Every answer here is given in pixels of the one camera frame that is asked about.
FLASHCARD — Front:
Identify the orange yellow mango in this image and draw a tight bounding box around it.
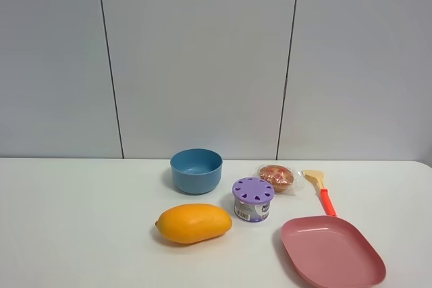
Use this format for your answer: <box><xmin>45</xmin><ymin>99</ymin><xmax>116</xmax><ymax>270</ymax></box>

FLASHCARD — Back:
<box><xmin>155</xmin><ymin>204</ymin><xmax>232</xmax><ymax>244</ymax></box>

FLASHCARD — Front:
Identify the blue bowl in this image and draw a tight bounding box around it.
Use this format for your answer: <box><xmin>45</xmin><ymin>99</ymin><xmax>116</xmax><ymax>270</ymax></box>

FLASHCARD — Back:
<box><xmin>170</xmin><ymin>148</ymin><xmax>223</xmax><ymax>195</ymax></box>

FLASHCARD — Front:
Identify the purple air freshener can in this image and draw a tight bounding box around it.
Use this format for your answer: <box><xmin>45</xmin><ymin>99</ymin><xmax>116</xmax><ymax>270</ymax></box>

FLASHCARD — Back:
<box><xmin>232</xmin><ymin>177</ymin><xmax>275</xmax><ymax>223</ymax></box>

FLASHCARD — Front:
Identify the wrapped pastry tart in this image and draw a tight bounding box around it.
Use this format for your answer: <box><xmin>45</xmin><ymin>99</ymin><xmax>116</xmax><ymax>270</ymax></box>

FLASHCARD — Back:
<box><xmin>251</xmin><ymin>164</ymin><xmax>303</xmax><ymax>196</ymax></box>

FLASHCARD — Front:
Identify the pink rectangular plate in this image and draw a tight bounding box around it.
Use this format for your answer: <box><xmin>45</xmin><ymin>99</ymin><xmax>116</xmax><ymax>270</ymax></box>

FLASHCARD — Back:
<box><xmin>281</xmin><ymin>215</ymin><xmax>387</xmax><ymax>287</ymax></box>

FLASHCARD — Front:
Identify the wooden spatula orange handle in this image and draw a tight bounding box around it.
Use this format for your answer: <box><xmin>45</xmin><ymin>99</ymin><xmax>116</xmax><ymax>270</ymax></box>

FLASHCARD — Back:
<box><xmin>302</xmin><ymin>170</ymin><xmax>337</xmax><ymax>217</ymax></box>

